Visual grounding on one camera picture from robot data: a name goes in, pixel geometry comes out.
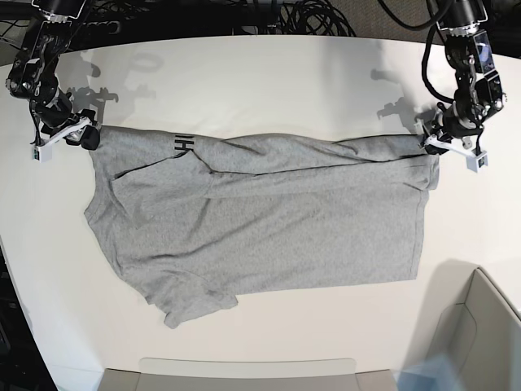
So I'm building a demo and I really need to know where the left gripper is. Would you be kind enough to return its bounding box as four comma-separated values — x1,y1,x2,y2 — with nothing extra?
421,102,488,156

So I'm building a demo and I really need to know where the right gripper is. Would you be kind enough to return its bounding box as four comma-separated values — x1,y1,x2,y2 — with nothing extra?
30,91,100,151

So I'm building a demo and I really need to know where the grey T-shirt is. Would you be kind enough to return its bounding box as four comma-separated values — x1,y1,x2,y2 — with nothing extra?
85,127,439,328

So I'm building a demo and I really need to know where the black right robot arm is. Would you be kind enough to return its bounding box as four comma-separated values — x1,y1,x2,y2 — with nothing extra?
1,1,101,161

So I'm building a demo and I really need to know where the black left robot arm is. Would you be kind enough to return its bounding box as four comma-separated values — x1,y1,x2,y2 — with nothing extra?
422,1,506,155

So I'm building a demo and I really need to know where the grey bin at right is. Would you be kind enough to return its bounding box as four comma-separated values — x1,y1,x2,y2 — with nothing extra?
430,268,520,390

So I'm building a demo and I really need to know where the grey bin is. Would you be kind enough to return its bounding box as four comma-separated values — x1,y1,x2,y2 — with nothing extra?
98,358,397,390
430,268,520,390

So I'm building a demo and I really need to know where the blue translucent object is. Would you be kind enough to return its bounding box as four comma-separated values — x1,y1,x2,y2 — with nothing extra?
395,354,459,391

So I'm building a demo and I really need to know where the grey bin at bottom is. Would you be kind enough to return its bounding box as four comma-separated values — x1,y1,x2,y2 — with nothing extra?
98,358,397,390

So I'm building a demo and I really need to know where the white camera bracket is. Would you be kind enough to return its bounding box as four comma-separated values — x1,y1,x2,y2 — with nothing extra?
414,119,488,173
31,116,100,163

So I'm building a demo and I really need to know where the thick black looped cable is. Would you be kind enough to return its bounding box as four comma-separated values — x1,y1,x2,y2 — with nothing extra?
378,0,444,30

